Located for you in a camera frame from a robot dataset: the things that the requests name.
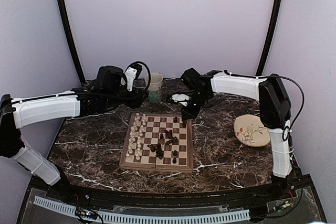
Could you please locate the pile of dark chess pieces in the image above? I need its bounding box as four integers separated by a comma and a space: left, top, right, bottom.
147, 130, 179, 163

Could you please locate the black corner frame post left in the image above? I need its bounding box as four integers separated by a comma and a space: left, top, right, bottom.
57, 0, 86, 85

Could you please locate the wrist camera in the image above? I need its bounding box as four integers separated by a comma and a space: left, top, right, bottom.
96, 66, 123, 89
181, 68, 202, 90

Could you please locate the white chess pieces row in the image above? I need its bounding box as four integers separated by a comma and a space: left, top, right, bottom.
125, 113, 148, 163

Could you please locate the ceramic bird pattern plate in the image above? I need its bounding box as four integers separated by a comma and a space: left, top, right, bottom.
234, 114, 270, 147

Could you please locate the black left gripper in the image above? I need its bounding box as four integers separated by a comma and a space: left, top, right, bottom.
103, 86, 148, 109

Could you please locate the white slotted cable duct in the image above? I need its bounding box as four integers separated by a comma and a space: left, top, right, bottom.
33, 196, 250, 223

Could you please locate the ceramic coral pattern mug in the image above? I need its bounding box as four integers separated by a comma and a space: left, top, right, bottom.
144, 72, 163, 103

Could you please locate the wooden chess board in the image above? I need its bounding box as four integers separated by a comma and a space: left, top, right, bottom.
119, 113, 194, 173

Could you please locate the black front rail base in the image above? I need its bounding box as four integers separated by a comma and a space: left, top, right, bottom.
28, 174, 313, 211

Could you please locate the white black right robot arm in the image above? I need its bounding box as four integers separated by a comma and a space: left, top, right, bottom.
181, 68, 295, 178

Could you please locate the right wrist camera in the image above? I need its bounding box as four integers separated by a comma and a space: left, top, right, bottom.
181, 68, 202, 90

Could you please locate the black corner frame post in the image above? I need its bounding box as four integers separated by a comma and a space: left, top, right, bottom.
256, 0, 281, 76
57, 0, 86, 85

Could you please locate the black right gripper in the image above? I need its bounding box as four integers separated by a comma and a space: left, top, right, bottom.
181, 90, 210, 120

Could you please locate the black corner frame post right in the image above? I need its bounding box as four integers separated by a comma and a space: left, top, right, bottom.
256, 0, 281, 76

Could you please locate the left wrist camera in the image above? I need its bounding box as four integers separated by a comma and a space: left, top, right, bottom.
96, 66, 123, 89

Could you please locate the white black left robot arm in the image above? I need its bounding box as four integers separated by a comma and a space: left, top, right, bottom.
1, 88, 148, 201

